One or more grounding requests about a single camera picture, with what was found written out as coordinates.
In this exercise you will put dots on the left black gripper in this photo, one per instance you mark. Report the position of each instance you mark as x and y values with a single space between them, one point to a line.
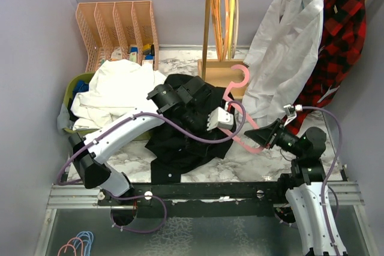
204 127

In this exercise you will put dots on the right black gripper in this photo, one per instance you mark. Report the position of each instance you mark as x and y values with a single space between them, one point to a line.
265 135

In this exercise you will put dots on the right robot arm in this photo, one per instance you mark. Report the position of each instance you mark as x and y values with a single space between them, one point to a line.
305 187

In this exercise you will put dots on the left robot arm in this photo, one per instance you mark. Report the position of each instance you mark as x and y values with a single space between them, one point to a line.
92 151

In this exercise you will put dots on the white hanging shirt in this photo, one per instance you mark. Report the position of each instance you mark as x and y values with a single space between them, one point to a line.
281 58

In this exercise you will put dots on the white shirt in basket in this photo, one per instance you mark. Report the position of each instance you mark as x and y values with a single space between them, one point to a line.
115 89

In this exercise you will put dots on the orange hanger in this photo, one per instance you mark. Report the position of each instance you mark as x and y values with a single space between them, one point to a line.
220 22

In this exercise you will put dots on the yellow hanger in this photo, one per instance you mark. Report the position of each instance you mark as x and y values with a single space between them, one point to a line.
231 25

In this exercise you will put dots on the red black plaid shirt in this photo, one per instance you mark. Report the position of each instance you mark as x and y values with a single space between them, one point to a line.
344 31

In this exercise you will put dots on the blue hanger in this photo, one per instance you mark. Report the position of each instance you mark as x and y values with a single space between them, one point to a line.
87 238

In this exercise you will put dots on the pink hanger on floor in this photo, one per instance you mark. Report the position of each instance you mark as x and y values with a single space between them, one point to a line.
75 246

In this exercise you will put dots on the wooden clothes rack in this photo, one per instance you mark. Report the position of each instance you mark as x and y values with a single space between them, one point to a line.
220 72

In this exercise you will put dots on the green laundry basket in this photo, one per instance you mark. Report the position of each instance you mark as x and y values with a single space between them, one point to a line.
66 118

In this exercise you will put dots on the pink mesh file organizer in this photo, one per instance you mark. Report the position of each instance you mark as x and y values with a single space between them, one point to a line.
123 25

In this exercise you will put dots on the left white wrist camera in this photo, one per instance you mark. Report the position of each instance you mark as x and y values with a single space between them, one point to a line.
220 118

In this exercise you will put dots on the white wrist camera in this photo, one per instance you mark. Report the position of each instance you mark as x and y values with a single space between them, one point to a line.
220 118
291 112

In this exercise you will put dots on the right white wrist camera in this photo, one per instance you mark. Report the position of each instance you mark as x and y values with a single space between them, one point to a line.
291 112

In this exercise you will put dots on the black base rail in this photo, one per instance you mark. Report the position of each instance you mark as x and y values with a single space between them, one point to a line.
198 200

